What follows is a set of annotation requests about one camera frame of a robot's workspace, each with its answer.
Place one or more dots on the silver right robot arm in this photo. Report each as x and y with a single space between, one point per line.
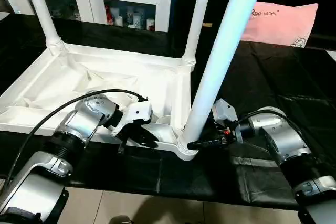
278 135

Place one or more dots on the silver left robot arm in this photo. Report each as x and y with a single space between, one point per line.
79 124

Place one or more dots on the black work mat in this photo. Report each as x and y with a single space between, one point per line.
283 87

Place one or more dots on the dark robot foot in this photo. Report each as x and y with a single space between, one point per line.
123 220

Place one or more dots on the small yellow label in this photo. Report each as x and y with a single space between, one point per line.
208 24

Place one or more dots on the pink pillow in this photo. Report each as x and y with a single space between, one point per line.
281 24

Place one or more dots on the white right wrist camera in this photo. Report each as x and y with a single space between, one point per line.
222 111

